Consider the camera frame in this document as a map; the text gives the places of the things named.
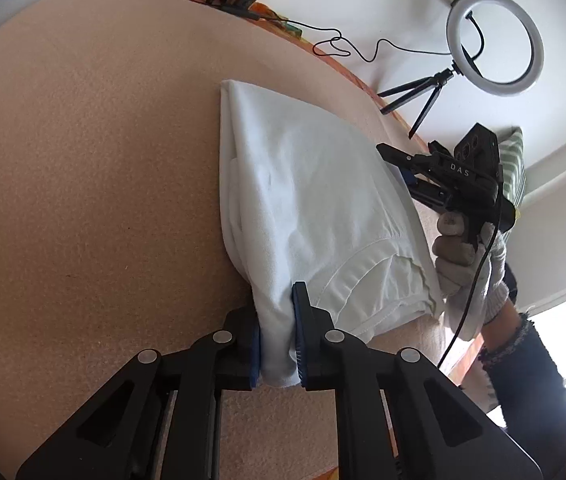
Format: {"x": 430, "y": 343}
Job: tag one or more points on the beige blanket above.
{"x": 110, "y": 238}

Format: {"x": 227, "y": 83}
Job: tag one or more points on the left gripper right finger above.
{"x": 316, "y": 370}

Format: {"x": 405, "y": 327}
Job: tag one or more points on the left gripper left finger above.
{"x": 241, "y": 361}

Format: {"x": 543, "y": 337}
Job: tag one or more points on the white t-shirt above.
{"x": 305, "y": 197}

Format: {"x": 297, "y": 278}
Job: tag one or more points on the white ring light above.
{"x": 496, "y": 45}

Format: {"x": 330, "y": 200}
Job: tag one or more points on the black sleeved right forearm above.
{"x": 532, "y": 396}

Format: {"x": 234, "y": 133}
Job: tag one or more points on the white gloved right hand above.
{"x": 471, "y": 277}

